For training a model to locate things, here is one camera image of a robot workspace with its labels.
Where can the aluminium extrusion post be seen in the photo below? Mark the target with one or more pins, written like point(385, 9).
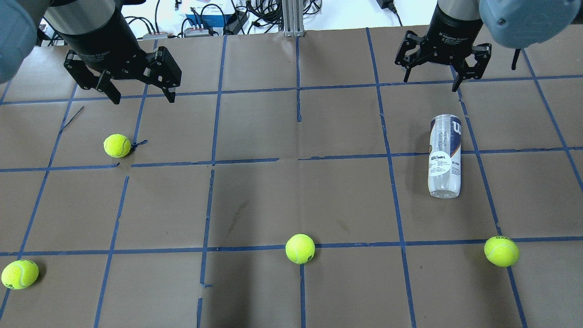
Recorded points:
point(292, 13)

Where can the clear Wilson tennis ball can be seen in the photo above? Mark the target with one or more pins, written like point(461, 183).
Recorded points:
point(444, 163)

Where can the grey power strip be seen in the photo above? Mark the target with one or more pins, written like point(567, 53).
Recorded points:
point(192, 32)

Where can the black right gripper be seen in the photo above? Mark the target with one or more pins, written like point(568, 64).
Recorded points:
point(450, 32)

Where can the yellow tennis ball lower left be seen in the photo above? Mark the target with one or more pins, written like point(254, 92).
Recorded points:
point(20, 274)

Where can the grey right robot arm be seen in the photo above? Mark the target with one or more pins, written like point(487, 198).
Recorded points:
point(514, 24)

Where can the blue power supply box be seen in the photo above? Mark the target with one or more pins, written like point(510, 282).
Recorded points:
point(216, 21)

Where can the yellow tennis ball centre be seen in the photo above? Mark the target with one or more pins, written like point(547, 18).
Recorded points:
point(300, 249)

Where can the yellow tennis ball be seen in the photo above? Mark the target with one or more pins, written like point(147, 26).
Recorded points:
point(117, 145)
point(300, 249)
point(501, 251)
point(20, 274)

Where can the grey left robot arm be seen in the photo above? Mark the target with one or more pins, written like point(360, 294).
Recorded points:
point(19, 26)

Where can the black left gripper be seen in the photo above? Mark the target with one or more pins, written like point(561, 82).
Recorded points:
point(101, 42)

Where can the yellow tennis ball upper left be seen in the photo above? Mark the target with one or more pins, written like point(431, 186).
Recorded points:
point(117, 145)

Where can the yellow tennis ball right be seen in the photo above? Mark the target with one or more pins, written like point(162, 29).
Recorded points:
point(501, 251)

